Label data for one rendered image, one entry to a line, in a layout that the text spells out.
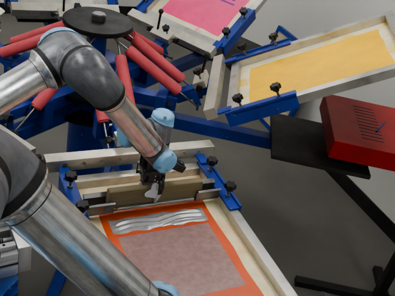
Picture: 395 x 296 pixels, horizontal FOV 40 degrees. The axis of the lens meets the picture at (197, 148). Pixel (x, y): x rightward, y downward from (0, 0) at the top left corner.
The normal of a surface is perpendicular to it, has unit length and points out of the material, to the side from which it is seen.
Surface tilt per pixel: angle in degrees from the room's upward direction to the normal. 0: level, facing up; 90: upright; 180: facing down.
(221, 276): 0
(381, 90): 90
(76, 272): 93
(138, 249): 0
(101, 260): 57
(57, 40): 26
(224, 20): 32
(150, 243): 0
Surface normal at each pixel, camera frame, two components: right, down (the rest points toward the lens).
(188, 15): -0.15, -0.51
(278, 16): -0.90, 0.08
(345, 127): 0.18, -0.82
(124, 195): 0.40, 0.57
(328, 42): -0.36, -0.80
